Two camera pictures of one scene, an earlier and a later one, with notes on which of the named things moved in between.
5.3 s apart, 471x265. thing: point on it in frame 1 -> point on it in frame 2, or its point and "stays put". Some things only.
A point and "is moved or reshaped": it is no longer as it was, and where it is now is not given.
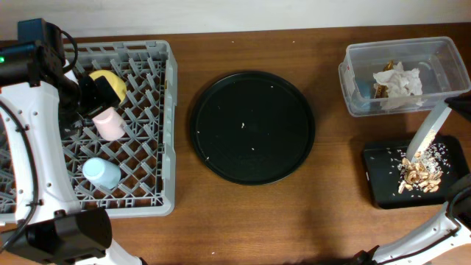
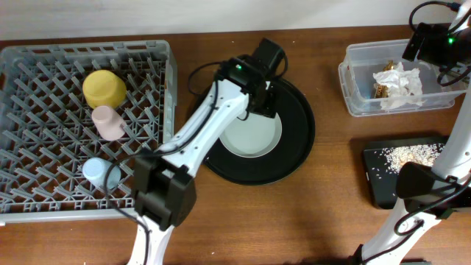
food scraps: x=422 y=171 is moved or reshaped
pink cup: x=110 y=124 stays put
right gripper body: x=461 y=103 -> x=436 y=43
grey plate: x=427 y=128 -> x=256 y=136
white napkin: x=405 y=87 stays put
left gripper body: x=87 y=98 -> x=268 y=108
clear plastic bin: x=441 y=72 stays put
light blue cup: x=101 y=171 stays put
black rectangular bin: x=381 y=163 stays put
